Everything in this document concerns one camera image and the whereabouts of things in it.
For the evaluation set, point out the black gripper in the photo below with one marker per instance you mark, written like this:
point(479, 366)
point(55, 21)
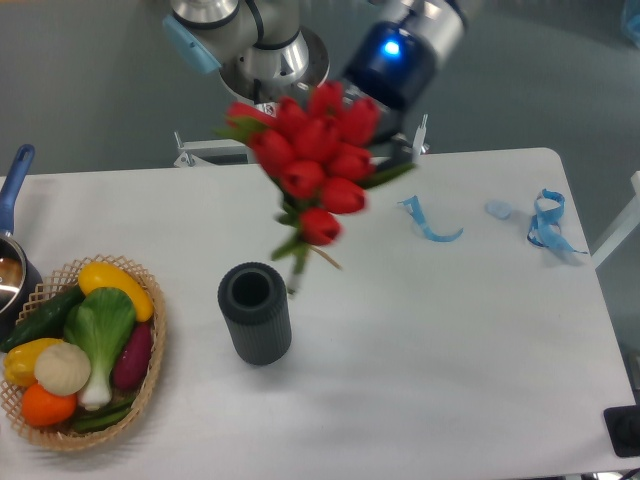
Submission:
point(397, 59)

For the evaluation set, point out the red tulip bouquet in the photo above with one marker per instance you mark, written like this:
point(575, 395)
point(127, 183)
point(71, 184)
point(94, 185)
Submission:
point(317, 153)

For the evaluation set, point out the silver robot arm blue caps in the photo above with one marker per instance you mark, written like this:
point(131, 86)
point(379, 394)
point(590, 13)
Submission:
point(263, 52)

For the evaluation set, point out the dark grey ribbed vase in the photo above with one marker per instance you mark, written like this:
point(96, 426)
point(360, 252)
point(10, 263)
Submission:
point(253, 300)

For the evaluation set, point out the blue ribbon strip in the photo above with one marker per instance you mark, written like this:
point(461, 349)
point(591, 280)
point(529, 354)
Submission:
point(413, 207)

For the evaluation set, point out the blue tangled ribbon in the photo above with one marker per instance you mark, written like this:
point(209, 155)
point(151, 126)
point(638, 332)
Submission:
point(544, 228)

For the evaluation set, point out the purple sweet potato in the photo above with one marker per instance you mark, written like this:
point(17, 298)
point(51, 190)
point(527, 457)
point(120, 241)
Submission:
point(132, 365)

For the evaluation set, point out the green bok choy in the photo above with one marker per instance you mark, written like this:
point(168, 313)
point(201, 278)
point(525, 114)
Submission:
point(101, 326)

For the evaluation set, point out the black device table corner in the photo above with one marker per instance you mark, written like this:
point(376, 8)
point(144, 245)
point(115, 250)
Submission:
point(623, 428)

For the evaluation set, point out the dark green cucumber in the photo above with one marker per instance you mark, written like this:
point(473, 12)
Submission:
point(46, 321)

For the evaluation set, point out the green bean pods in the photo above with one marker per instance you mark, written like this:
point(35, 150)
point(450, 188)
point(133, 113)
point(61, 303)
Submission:
point(103, 418)

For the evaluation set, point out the yellow bell pepper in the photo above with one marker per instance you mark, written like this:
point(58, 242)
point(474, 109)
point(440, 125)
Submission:
point(19, 363)

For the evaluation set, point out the woven wicker basket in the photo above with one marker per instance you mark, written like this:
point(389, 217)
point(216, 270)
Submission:
point(60, 437)

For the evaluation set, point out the orange fruit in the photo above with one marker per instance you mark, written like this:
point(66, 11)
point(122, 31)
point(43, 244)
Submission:
point(41, 408)

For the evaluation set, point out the white frame right edge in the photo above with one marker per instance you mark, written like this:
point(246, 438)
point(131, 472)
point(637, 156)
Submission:
point(619, 229)

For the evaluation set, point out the blue handled saucepan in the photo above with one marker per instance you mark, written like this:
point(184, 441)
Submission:
point(19, 277)

